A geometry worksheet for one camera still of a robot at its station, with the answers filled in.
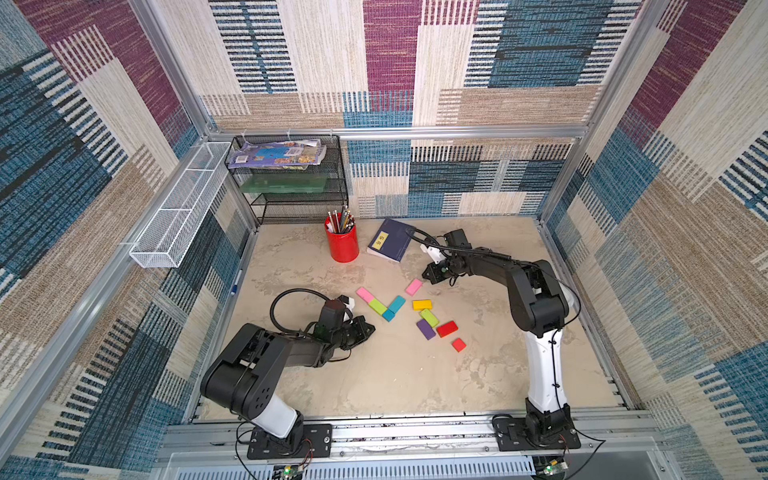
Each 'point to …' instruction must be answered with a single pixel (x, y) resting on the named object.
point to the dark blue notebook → (390, 241)
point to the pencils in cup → (340, 223)
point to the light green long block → (378, 306)
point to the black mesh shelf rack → (282, 208)
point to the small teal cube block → (388, 315)
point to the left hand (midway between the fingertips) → (378, 327)
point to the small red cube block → (458, 344)
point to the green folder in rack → (285, 183)
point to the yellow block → (418, 305)
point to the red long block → (447, 329)
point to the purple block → (425, 329)
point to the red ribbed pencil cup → (343, 237)
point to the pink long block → (365, 294)
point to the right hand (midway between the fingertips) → (429, 277)
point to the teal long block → (397, 304)
